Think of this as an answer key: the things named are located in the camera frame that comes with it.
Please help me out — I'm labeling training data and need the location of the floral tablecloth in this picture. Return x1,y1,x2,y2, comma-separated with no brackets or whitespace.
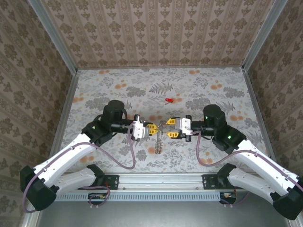
54,67,273,175

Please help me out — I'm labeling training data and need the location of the aluminium corner post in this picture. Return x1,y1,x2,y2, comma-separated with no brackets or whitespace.
27,0,79,73
242,0,288,71

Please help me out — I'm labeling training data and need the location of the white slotted cable duct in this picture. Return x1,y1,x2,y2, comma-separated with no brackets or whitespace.
56,191,225,202

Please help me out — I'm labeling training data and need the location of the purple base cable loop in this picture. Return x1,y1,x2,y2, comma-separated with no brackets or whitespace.
82,185,111,209
219,188,250,208

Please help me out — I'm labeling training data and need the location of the silver metal chain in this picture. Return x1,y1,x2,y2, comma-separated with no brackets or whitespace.
154,132,164,155

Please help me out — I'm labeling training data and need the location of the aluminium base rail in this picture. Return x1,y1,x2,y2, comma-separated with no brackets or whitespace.
104,174,218,191

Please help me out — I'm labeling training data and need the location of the aluminium side rail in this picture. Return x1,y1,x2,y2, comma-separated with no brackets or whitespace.
20,70,80,227
242,68,300,227

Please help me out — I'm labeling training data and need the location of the grey metal base plate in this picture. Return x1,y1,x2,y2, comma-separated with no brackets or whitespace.
37,201,291,227

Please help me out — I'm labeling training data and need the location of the aluminium back rail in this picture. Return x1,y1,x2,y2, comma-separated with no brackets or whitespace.
77,65,244,71

